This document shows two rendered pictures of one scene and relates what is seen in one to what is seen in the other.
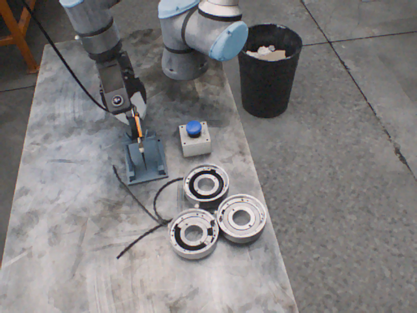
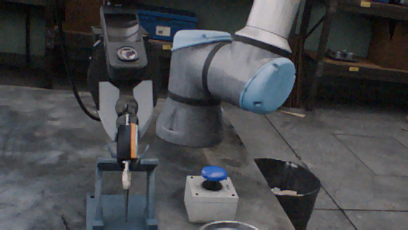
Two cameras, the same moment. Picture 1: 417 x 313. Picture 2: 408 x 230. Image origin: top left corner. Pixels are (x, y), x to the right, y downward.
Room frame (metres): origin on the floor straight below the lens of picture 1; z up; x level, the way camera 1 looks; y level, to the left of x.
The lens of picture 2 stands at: (-0.04, 0.13, 1.19)
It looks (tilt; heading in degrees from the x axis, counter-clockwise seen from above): 21 degrees down; 348
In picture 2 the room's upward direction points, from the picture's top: 10 degrees clockwise
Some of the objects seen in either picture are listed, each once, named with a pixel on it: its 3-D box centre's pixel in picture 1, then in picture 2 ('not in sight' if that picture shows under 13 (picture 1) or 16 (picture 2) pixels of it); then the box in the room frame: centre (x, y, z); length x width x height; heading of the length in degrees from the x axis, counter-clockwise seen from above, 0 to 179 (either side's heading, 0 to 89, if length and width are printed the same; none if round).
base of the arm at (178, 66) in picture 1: (184, 52); (192, 113); (0.98, 0.06, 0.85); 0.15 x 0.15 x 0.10
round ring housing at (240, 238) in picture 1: (241, 219); not in sight; (0.40, -0.05, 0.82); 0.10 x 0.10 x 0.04
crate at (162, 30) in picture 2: not in sight; (162, 23); (4.11, 0.18, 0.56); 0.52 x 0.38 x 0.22; 93
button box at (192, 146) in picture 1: (195, 137); (210, 196); (0.65, 0.04, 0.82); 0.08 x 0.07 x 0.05; 6
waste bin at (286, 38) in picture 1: (266, 74); (268, 222); (1.63, -0.34, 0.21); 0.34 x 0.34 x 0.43
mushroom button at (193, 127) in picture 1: (194, 132); (212, 183); (0.64, 0.04, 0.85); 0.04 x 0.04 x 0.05
